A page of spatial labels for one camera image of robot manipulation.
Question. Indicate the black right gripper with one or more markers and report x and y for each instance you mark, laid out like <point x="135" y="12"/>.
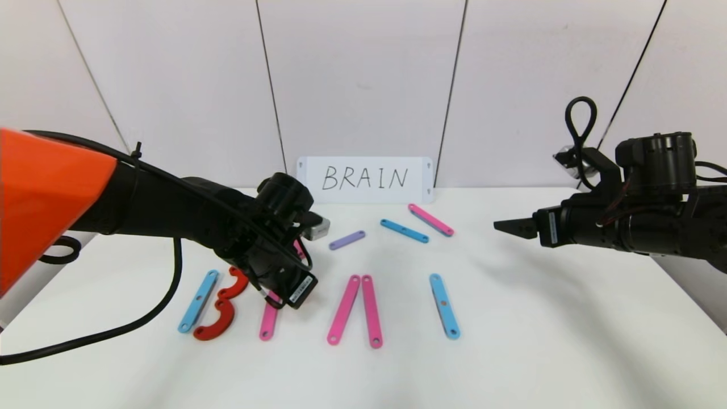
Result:
<point x="548" y="228"/>

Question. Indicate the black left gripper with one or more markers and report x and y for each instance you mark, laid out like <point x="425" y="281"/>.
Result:
<point x="301" y="290"/>

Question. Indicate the pink bar with holes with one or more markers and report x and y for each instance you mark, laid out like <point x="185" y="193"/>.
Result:
<point x="430" y="220"/>
<point x="343" y="311"/>
<point x="371" y="312"/>
<point x="298" y="247"/>
<point x="268" y="324"/>

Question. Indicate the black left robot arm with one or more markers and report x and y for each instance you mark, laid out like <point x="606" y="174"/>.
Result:
<point x="153" y="210"/>

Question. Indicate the white BRAIN sign card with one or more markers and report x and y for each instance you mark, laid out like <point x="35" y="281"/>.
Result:
<point x="363" y="195"/>

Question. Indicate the red curved letter piece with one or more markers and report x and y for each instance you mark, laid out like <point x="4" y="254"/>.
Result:
<point x="238" y="284"/>
<point x="228" y="321"/>

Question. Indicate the purple short flat bar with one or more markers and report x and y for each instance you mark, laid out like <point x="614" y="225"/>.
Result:
<point x="347" y="240"/>

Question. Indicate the blue flat bar with holes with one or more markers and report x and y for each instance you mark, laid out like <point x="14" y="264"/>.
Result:
<point x="404" y="231"/>
<point x="444" y="306"/>
<point x="197" y="302"/>

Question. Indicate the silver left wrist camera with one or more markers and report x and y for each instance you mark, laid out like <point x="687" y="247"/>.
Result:
<point x="317" y="228"/>

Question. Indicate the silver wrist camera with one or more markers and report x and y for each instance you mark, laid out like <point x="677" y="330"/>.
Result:
<point x="317" y="228"/>
<point x="565" y="156"/>

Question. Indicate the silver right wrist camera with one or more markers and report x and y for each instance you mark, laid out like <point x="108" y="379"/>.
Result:
<point x="565" y="156"/>

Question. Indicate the black right camera bracket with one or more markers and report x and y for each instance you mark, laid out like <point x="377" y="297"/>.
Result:
<point x="605" y="173"/>

